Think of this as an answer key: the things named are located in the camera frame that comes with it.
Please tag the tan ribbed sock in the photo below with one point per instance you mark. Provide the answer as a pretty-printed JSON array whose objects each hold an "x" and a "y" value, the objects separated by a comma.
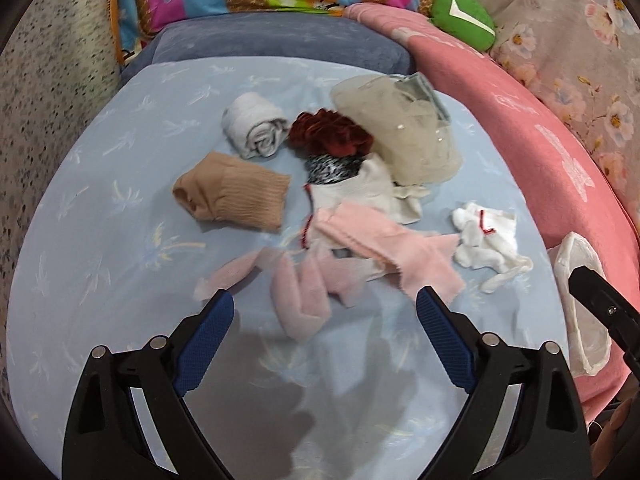
[{"x": 235, "y": 190}]

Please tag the green round cushion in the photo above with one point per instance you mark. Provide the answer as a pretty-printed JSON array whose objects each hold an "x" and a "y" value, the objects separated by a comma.
[{"x": 460, "y": 20}]

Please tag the blue-grey pillow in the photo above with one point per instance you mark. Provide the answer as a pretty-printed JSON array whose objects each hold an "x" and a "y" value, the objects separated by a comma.
[{"x": 260, "y": 35}]

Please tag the large pink fleece cloth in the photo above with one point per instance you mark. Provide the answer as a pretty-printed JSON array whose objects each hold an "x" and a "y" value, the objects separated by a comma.
[{"x": 385, "y": 245}]

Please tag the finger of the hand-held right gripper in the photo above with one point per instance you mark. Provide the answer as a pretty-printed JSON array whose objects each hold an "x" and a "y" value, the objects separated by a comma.
[{"x": 600, "y": 300}]

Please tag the grey floral blanket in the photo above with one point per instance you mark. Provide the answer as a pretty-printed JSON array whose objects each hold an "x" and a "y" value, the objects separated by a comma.
[{"x": 575, "y": 35}]

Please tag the black and white speckled band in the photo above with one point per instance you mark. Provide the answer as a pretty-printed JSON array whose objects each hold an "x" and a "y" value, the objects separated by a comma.
[{"x": 330, "y": 170}]

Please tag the pink blanket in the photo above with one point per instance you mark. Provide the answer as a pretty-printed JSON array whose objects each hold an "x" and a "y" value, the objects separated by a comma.
[{"x": 505, "y": 95}]

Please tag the white cloth with red trim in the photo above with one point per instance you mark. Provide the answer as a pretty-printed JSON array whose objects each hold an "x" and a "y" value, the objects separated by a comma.
[{"x": 365, "y": 187}]

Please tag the white sock with red mark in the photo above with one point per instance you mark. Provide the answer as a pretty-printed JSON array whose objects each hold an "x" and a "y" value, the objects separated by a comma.
[{"x": 480, "y": 235}]

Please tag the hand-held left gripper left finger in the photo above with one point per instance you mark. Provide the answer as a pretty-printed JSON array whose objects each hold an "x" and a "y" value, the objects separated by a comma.
[{"x": 210, "y": 335}]

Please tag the beige mesh cloth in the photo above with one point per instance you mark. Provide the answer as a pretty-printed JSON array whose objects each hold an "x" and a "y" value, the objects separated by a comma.
[{"x": 395, "y": 125}]

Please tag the pink fleece strip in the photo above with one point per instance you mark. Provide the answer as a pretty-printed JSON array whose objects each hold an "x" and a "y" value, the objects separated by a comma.
[
  {"x": 230, "y": 275},
  {"x": 300, "y": 305}
]

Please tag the bin with white bag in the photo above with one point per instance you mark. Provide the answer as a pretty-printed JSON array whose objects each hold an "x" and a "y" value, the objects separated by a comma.
[{"x": 585, "y": 330}]

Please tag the light blue palm-print sheet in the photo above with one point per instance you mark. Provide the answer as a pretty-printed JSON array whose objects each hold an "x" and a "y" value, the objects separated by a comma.
[{"x": 100, "y": 220}]

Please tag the plain white sock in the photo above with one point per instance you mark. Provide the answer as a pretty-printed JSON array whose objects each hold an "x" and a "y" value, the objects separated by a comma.
[{"x": 505, "y": 272}]

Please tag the dark red scrunchie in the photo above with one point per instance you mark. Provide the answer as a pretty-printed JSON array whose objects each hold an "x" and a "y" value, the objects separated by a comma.
[{"x": 330, "y": 132}]

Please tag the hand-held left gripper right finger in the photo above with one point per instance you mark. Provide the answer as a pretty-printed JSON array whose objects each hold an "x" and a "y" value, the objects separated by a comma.
[{"x": 442, "y": 335}]

